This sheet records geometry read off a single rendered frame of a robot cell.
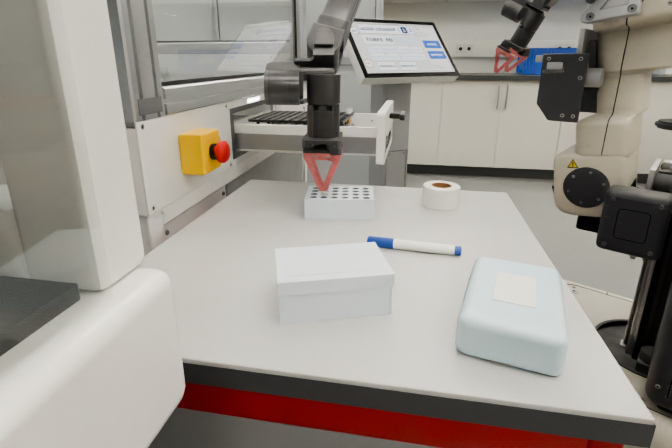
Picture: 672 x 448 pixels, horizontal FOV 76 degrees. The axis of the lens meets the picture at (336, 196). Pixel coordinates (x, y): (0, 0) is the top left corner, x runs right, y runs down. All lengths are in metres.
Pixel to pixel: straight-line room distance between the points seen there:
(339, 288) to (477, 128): 3.61
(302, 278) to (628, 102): 0.97
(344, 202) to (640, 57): 0.78
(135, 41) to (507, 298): 0.59
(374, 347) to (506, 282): 0.16
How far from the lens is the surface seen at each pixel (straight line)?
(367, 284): 0.47
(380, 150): 0.91
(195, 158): 0.78
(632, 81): 1.24
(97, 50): 0.27
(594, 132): 1.22
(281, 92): 0.72
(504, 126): 4.05
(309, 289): 0.46
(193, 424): 0.54
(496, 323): 0.43
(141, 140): 0.70
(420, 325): 0.49
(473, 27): 4.65
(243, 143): 1.00
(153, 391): 0.31
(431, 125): 3.98
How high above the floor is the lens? 1.03
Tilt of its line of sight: 18 degrees down
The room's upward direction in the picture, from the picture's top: straight up
